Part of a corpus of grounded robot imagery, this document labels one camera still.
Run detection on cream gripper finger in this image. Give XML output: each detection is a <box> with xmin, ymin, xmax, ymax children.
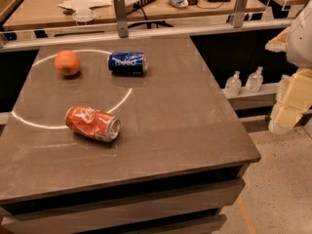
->
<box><xmin>268</xmin><ymin>68</ymin><xmax>312</xmax><ymax>135</ymax></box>
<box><xmin>265</xmin><ymin>27</ymin><xmax>290</xmax><ymax>53</ymax></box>

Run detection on blue pepsi can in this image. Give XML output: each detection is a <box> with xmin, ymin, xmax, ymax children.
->
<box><xmin>107</xmin><ymin>52</ymin><xmax>148</xmax><ymax>75</ymax></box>

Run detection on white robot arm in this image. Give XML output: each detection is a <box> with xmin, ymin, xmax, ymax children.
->
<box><xmin>265</xmin><ymin>1</ymin><xmax>312</xmax><ymax>135</ymax></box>

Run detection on crushed red soda can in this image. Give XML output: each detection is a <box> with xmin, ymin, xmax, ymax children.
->
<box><xmin>65</xmin><ymin>105</ymin><xmax>121</xmax><ymax>142</ymax></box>

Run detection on clear sanitizer bottle right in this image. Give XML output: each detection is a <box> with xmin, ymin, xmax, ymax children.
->
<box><xmin>246</xmin><ymin>66</ymin><xmax>263</xmax><ymax>92</ymax></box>

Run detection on clear sanitizer bottle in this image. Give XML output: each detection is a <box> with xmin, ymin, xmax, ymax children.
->
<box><xmin>224</xmin><ymin>71</ymin><xmax>242</xmax><ymax>97</ymax></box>
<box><xmin>246</xmin><ymin>66</ymin><xmax>263</xmax><ymax>92</ymax></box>

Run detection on clear sanitizer bottle left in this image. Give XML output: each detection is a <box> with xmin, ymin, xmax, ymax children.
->
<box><xmin>224</xmin><ymin>71</ymin><xmax>242</xmax><ymax>97</ymax></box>

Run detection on blue white object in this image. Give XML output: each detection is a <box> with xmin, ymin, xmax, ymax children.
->
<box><xmin>168</xmin><ymin>0</ymin><xmax>188</xmax><ymax>8</ymax></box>

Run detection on grey power strip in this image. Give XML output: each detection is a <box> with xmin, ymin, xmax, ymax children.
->
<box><xmin>125</xmin><ymin>0</ymin><xmax>155</xmax><ymax>15</ymax></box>

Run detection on white papers on desk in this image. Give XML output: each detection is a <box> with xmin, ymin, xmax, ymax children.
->
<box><xmin>58</xmin><ymin>0</ymin><xmax>112</xmax><ymax>10</ymax></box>

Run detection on clear round lid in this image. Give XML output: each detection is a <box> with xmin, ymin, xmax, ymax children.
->
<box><xmin>72</xmin><ymin>8</ymin><xmax>96</xmax><ymax>22</ymax></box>

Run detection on orange fruit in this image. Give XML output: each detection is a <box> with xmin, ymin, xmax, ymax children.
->
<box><xmin>55</xmin><ymin>51</ymin><xmax>81</xmax><ymax>76</ymax></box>

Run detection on wooden back desk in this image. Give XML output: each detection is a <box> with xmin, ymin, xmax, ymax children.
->
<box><xmin>2</xmin><ymin>0</ymin><xmax>269</xmax><ymax>31</ymax></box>

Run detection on grey metal post right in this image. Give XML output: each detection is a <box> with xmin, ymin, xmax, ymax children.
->
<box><xmin>231</xmin><ymin>0</ymin><xmax>248</xmax><ymax>28</ymax></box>

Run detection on grey metal post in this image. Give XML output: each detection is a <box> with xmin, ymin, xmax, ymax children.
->
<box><xmin>113</xmin><ymin>0</ymin><xmax>129</xmax><ymax>38</ymax></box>
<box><xmin>231</xmin><ymin>0</ymin><xmax>248</xmax><ymax>28</ymax></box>

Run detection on grey metal post left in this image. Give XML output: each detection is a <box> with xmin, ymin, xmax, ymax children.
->
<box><xmin>113</xmin><ymin>0</ymin><xmax>129</xmax><ymax>38</ymax></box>

